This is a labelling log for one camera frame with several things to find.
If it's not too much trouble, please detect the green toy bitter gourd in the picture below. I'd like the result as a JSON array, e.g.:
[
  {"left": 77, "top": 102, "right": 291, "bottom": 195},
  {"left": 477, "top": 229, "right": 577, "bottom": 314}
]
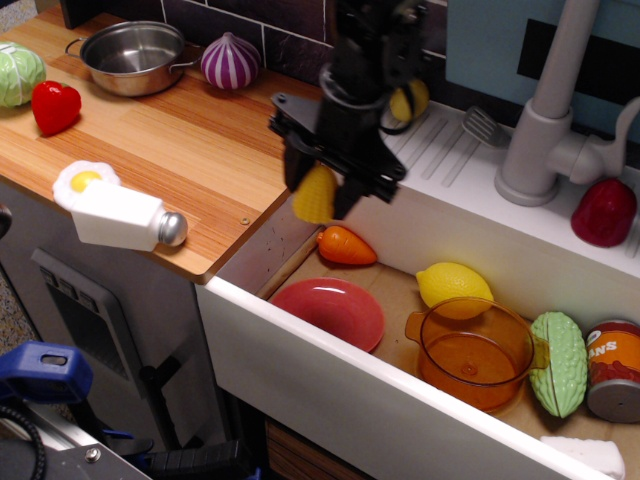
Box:
[{"left": 529, "top": 312, "right": 588, "bottom": 418}]

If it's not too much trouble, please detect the blue clamp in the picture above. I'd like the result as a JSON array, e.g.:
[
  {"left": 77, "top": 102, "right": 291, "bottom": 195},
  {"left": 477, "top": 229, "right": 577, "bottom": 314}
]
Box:
[{"left": 1, "top": 341, "right": 93, "bottom": 404}]

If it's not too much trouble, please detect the yellow toy lemon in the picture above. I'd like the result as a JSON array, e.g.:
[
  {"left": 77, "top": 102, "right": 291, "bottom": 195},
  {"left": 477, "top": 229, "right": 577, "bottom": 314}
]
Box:
[{"left": 415, "top": 262, "right": 494, "bottom": 320}]

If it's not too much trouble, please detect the purple striped toy onion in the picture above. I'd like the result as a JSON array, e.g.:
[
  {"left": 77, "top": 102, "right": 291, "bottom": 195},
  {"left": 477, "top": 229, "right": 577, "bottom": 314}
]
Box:
[{"left": 201, "top": 32, "right": 261, "bottom": 90}]

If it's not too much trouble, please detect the red toy pepper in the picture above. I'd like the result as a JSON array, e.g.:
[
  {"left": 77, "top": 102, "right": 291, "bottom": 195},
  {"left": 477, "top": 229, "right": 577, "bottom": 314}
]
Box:
[{"left": 571, "top": 178, "right": 638, "bottom": 248}]

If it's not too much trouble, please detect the green toy cabbage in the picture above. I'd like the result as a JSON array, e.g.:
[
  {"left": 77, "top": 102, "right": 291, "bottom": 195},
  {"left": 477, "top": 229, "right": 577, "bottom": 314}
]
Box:
[{"left": 1, "top": 41, "right": 46, "bottom": 108}]

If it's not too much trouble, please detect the transparent orange plastic pot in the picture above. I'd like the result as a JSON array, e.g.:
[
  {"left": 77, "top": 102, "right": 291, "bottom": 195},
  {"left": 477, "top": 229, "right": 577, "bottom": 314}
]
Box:
[{"left": 405, "top": 297, "right": 550, "bottom": 413}]

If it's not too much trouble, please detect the grey toy spatula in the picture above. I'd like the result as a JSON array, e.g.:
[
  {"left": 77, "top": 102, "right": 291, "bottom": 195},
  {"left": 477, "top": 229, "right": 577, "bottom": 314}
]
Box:
[{"left": 462, "top": 106, "right": 511, "bottom": 149}]

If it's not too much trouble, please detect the white toy sink basin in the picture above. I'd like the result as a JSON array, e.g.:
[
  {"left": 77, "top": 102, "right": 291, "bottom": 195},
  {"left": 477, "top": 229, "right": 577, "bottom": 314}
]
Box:
[{"left": 196, "top": 103, "right": 639, "bottom": 479}]

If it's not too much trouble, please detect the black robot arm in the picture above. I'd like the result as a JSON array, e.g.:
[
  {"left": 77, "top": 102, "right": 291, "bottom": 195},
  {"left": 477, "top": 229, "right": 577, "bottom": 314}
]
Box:
[{"left": 270, "top": 1, "right": 427, "bottom": 224}]

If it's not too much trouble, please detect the white salt shaker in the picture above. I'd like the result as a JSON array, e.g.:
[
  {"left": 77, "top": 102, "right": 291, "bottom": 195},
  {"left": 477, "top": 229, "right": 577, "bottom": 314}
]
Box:
[{"left": 70, "top": 180, "right": 188, "bottom": 252}]

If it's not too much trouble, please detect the grey toy faucet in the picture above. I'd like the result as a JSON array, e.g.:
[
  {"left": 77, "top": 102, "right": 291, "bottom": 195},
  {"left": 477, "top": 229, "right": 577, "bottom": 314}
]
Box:
[{"left": 495, "top": 1, "right": 639, "bottom": 207}]

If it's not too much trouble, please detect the grey toy oven door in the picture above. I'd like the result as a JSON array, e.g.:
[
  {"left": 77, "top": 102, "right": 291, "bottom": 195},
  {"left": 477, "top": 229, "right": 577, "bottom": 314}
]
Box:
[{"left": 32, "top": 248, "right": 146, "bottom": 399}]

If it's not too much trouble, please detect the yellow toy corn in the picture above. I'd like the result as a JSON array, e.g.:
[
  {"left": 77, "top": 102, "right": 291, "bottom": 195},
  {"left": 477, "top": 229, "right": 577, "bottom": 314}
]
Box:
[{"left": 292, "top": 164, "right": 337, "bottom": 224}]

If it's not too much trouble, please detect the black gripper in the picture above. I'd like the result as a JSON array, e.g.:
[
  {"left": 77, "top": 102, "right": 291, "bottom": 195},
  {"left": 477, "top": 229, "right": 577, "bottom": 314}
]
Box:
[{"left": 269, "top": 80, "right": 406, "bottom": 220}]

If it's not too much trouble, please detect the red toy beans can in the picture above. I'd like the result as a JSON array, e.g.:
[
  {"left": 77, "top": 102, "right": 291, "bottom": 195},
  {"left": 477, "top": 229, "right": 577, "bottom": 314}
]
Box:
[{"left": 586, "top": 320, "right": 639, "bottom": 423}]

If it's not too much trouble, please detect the pink plastic plate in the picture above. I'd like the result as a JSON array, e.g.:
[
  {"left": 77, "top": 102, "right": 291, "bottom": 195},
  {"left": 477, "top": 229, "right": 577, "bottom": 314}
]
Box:
[{"left": 270, "top": 277, "right": 385, "bottom": 352}]

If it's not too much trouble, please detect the yellow toy potato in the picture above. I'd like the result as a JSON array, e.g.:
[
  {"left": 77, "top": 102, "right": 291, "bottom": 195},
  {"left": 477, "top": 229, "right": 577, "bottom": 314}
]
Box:
[{"left": 389, "top": 79, "right": 430, "bottom": 123}]

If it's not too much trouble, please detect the stainless steel pot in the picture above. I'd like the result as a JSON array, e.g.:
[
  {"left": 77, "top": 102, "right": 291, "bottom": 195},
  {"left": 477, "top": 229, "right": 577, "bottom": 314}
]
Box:
[{"left": 65, "top": 21, "right": 204, "bottom": 97}]

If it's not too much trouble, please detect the orange toy carrot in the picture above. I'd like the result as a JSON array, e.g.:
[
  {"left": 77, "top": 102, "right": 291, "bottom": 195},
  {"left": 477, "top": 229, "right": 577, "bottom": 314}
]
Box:
[{"left": 316, "top": 226, "right": 378, "bottom": 265}]

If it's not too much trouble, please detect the black cable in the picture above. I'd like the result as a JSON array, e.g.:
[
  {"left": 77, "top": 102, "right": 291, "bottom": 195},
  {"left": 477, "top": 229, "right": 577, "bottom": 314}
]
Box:
[{"left": 0, "top": 403, "right": 48, "bottom": 480}]

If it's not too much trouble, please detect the toy fried egg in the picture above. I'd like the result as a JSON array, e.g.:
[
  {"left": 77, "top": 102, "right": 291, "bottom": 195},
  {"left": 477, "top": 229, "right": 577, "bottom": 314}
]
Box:
[{"left": 52, "top": 160, "right": 121, "bottom": 210}]

